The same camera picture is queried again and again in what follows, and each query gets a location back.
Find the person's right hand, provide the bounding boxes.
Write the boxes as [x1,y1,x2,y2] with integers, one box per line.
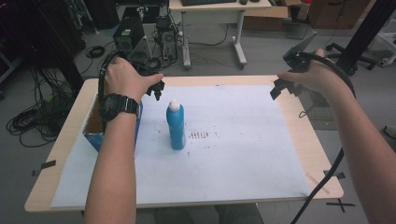
[276,48,344,97]

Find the dark curtain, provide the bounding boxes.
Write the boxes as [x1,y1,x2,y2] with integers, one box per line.
[0,0,88,96]

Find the flat cardboard box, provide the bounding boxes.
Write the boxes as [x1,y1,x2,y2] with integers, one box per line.
[242,5,290,32]

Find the black wire clip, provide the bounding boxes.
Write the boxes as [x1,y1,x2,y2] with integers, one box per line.
[298,104,316,119]

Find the bundle of black floor cables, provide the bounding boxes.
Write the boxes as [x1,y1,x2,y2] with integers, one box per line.
[6,66,76,148]

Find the person's shoe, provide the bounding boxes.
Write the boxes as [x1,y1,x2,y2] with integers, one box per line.
[383,124,396,140]

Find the black computer tower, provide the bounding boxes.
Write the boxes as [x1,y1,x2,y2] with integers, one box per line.
[112,15,147,58]

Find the cardboard box with blue sides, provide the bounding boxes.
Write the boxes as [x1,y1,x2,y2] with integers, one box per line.
[81,92,145,153]

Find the brown cabinet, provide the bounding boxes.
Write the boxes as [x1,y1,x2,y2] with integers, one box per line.
[307,0,372,31]

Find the black metal stand post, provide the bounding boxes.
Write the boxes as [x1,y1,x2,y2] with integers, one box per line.
[335,0,396,77]

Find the white paper sheet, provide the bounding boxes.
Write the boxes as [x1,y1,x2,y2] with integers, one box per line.
[50,85,313,209]

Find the black wrist watch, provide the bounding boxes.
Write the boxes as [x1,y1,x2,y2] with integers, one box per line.
[98,92,141,123]

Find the person's left hand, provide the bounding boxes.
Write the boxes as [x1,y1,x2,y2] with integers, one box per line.
[105,57,164,102]

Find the blue bottle with white cap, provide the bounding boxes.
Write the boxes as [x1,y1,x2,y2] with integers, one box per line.
[165,98,187,151]

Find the white office desk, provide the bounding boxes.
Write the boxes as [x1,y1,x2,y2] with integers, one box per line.
[168,0,273,70]

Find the black tape cross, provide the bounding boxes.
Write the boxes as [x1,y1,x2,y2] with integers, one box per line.
[325,198,357,214]

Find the clear tape strip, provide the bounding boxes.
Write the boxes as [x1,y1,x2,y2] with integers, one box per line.
[305,172,331,195]

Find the open grey computer case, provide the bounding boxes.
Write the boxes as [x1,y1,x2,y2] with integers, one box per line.
[154,14,179,63]

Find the left hand-held gripper cable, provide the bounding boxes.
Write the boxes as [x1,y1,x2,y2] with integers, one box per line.
[97,49,128,104]

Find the black office chair base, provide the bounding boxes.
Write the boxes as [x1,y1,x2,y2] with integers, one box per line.
[324,41,378,72]

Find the black tape strip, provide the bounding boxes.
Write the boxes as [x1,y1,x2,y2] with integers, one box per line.
[31,159,58,177]
[322,169,347,180]

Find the black keyboard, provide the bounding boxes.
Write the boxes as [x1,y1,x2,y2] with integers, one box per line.
[180,0,238,7]

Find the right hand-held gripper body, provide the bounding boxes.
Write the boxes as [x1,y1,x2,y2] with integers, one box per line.
[281,30,318,75]

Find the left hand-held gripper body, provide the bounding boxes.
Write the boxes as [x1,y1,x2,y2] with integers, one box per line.
[125,50,161,77]

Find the small black cable coil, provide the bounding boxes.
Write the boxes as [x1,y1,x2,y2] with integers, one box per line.
[84,45,106,60]

